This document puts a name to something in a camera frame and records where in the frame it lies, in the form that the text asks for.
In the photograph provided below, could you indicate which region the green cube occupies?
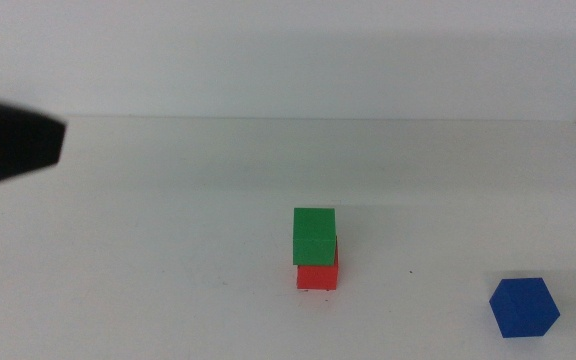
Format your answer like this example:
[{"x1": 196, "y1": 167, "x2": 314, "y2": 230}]
[{"x1": 292, "y1": 207, "x2": 338, "y2": 267}]

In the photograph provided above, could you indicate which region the red cube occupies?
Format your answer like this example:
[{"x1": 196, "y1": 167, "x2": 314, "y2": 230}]
[{"x1": 296, "y1": 237, "x2": 340, "y2": 292}]

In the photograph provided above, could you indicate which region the blue cube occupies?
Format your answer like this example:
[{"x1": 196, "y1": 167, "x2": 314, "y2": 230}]
[{"x1": 488, "y1": 277, "x2": 561, "y2": 339}]

